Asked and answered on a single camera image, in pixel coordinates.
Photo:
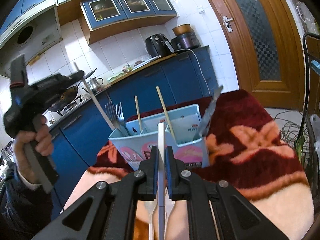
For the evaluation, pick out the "blue glass wall cabinet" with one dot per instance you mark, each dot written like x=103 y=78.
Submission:
x=104 y=18

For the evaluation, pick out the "steel teapot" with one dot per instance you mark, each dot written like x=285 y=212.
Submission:
x=94 y=85

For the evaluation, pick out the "wooden door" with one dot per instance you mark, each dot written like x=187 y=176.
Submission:
x=266 y=49

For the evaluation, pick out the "steel fork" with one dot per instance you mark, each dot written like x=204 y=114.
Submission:
x=120 y=118
x=111 y=113

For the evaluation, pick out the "black air fryer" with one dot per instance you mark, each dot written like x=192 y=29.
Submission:
x=158 y=45

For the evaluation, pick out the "silver door handle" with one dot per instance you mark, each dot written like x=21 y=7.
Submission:
x=227 y=22

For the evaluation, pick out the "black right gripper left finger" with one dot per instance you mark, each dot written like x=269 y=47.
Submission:
x=107 y=211

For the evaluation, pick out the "wooden cutting board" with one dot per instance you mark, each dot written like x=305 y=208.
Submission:
x=134 y=71

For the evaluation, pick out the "person's left hand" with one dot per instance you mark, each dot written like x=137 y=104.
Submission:
x=44 y=146

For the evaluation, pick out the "dark sleeve forearm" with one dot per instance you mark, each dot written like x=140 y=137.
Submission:
x=28 y=210

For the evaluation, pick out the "grey range hood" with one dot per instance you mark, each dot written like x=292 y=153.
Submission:
x=31 y=34

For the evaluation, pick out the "beige plastic spoon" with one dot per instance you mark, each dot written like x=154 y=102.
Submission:
x=150 y=207

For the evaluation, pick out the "black metal rack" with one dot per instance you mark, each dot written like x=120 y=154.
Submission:
x=306 y=138

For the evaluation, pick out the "blue base cabinets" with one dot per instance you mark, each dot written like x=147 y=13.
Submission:
x=80 y=135

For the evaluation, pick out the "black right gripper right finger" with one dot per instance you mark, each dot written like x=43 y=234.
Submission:
x=216 y=210

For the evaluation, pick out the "steel table knife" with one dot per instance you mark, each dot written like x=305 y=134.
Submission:
x=203 y=127

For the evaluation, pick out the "brown pot on cooker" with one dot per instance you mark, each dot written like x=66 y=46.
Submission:
x=182 y=29

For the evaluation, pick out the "black wok pan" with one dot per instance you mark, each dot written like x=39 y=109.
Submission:
x=65 y=99

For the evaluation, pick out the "white plastic chopstick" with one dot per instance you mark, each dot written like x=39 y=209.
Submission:
x=161 y=181

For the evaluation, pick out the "blue plastic utensil box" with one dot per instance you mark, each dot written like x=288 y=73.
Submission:
x=176 y=129

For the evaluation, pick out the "beige plastic fork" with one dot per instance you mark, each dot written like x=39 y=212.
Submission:
x=169 y=206

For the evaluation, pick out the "red floral plush blanket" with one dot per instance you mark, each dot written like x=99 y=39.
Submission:
x=246 y=150

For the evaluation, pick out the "dark rice cooker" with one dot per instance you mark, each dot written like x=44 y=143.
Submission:
x=185 y=41

